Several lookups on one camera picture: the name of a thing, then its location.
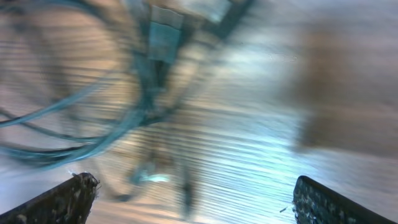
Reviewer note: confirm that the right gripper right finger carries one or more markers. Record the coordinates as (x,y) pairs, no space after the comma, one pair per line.
(314,203)

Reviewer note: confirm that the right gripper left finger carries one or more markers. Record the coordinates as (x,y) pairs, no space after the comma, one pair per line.
(68,203)

